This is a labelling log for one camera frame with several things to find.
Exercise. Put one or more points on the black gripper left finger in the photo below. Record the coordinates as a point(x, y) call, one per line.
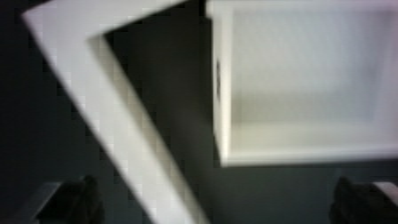
point(78, 206)

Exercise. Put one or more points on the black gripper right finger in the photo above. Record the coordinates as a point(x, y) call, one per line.
point(364, 203)

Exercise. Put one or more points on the large white drawer housing box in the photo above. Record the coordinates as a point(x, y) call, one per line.
point(306, 81)

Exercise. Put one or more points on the white front rail bar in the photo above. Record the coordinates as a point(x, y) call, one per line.
point(67, 23)

